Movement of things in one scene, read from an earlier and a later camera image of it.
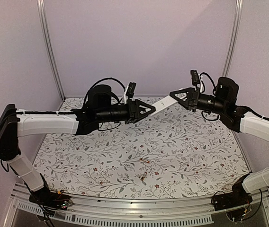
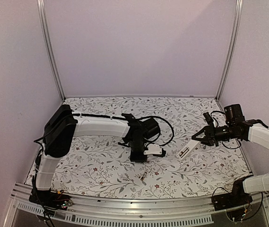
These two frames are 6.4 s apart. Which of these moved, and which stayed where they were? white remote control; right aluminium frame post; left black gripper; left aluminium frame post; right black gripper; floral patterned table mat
Moved: right black gripper; white remote control; left black gripper
Stayed: left aluminium frame post; right aluminium frame post; floral patterned table mat
